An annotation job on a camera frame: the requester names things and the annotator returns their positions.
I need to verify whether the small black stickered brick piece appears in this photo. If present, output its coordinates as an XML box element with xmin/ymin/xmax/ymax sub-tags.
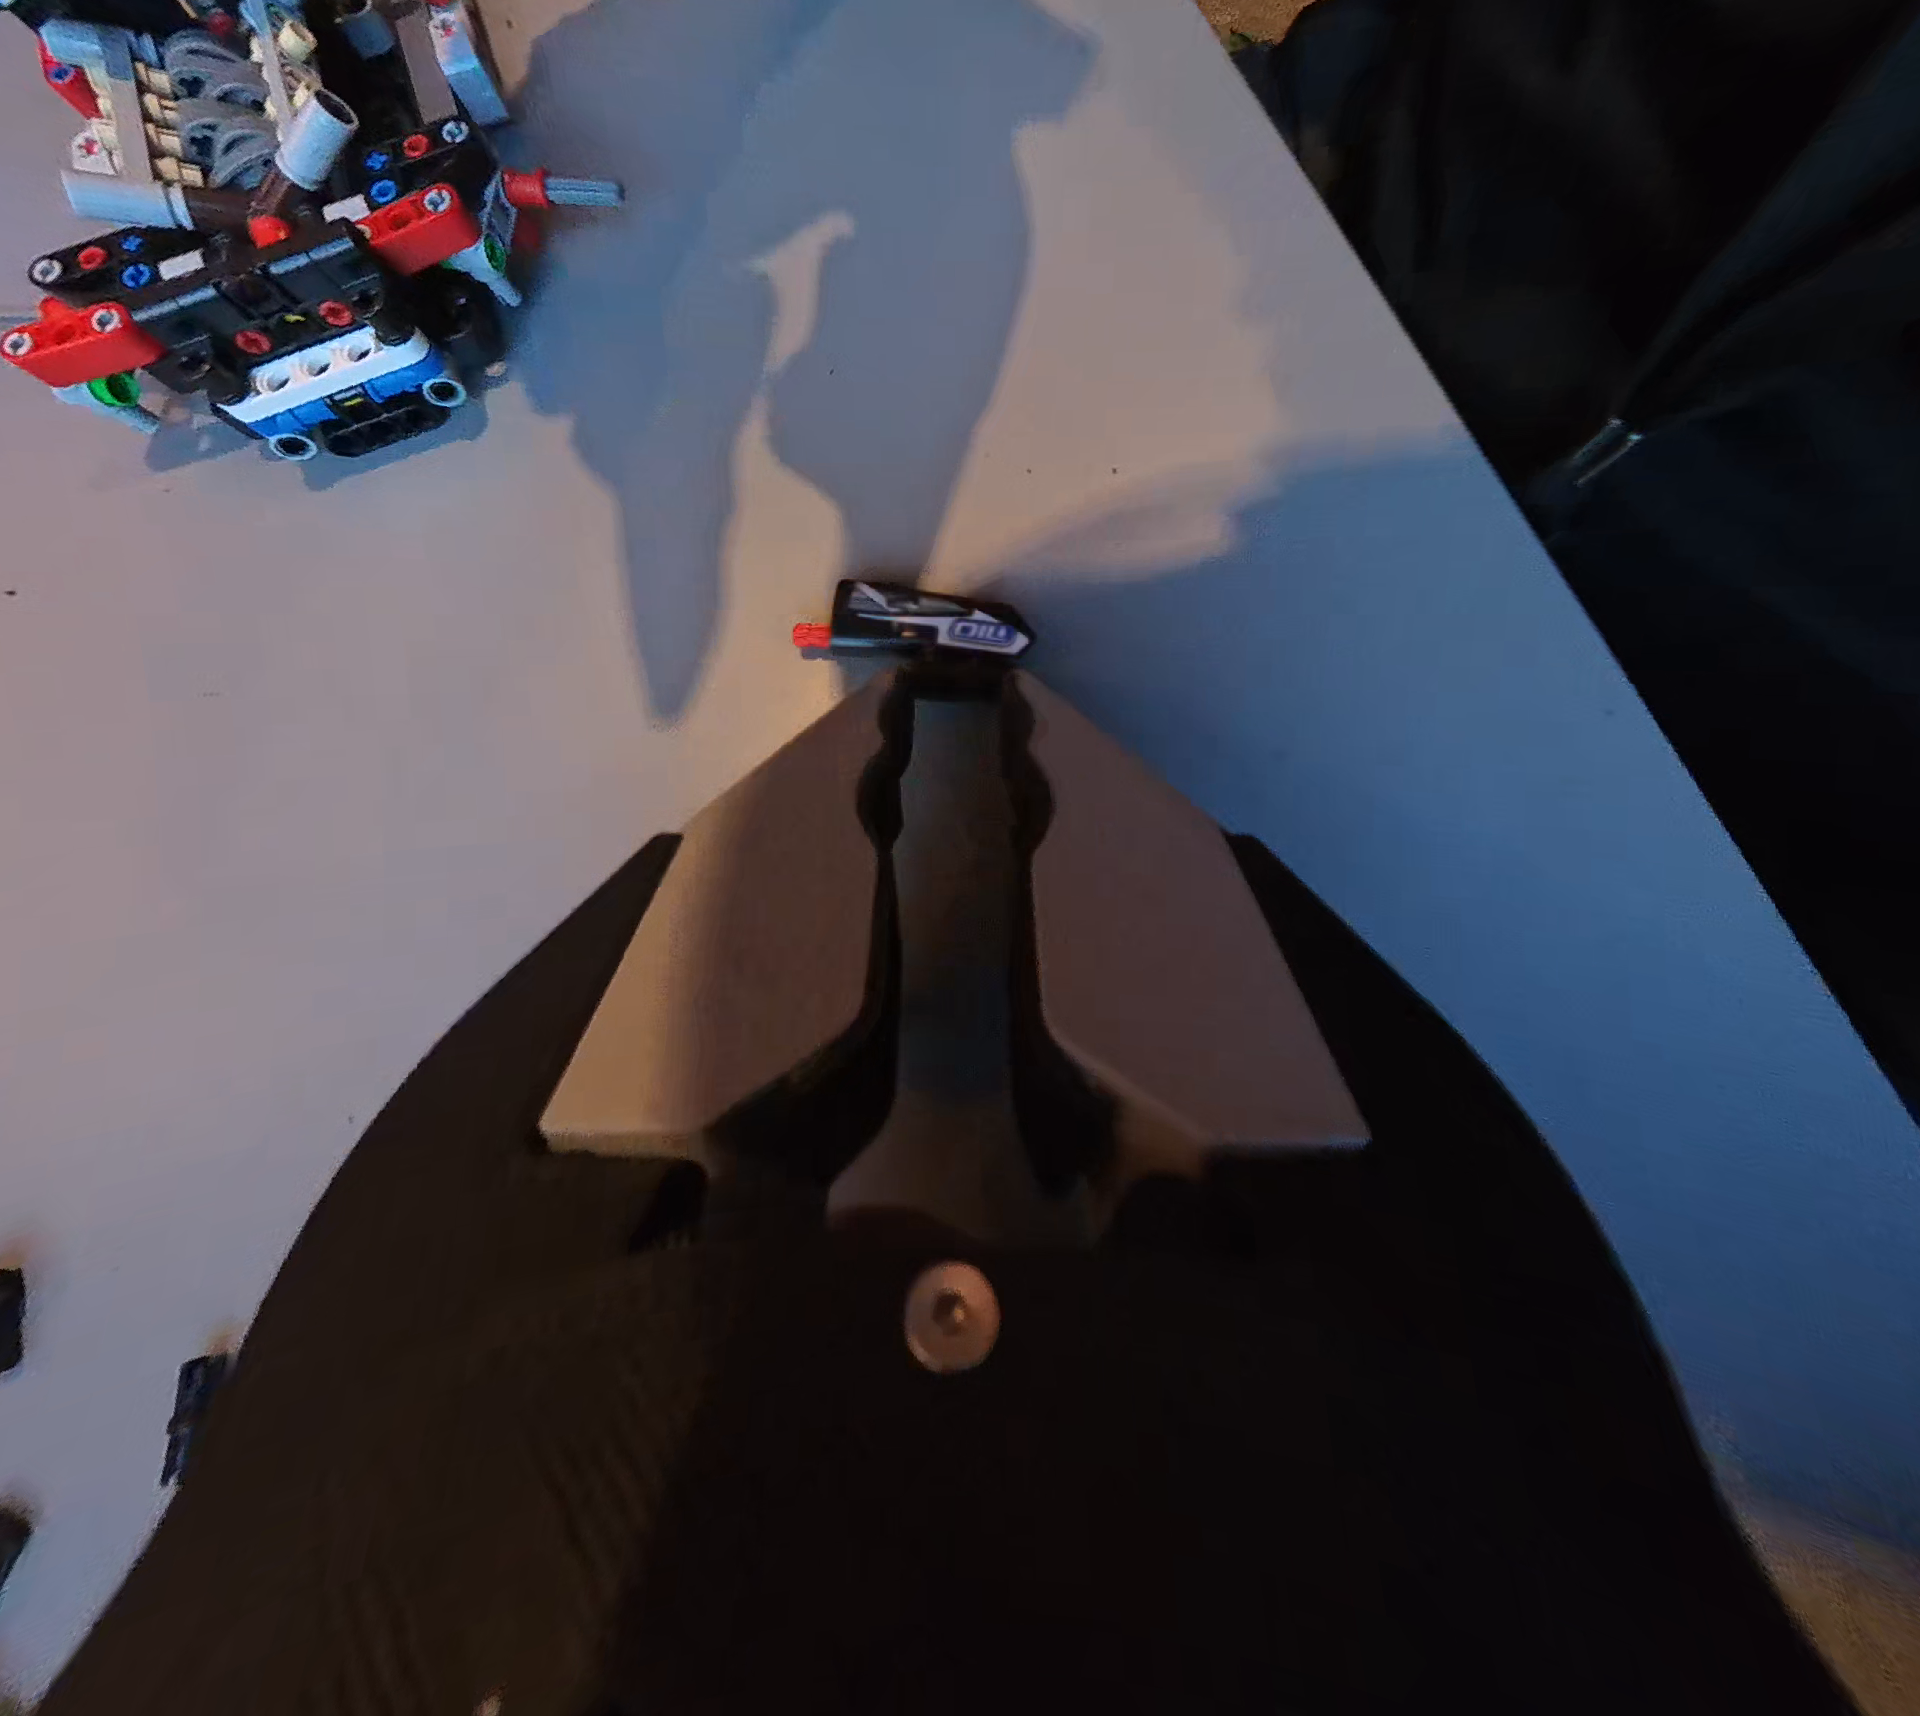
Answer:
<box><xmin>792</xmin><ymin>576</ymin><xmax>1039</xmax><ymax>702</ymax></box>

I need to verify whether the black bag strap with buckle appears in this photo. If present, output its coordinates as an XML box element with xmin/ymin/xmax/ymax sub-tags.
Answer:
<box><xmin>1529</xmin><ymin>20</ymin><xmax>1920</xmax><ymax>506</ymax></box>

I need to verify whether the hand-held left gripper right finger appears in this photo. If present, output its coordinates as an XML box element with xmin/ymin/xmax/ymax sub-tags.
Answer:
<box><xmin>998</xmin><ymin>672</ymin><xmax>1373</xmax><ymax>1195</ymax></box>

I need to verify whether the black bag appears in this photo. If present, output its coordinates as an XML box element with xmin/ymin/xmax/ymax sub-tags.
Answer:
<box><xmin>1068</xmin><ymin>0</ymin><xmax>1920</xmax><ymax>1133</ymax></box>

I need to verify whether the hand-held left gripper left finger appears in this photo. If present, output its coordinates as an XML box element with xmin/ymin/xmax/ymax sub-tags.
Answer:
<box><xmin>536</xmin><ymin>666</ymin><xmax>923</xmax><ymax>1189</ymax></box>

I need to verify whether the toy brick car model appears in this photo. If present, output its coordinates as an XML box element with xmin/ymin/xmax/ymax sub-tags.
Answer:
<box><xmin>0</xmin><ymin>0</ymin><xmax>626</xmax><ymax>468</ymax></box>

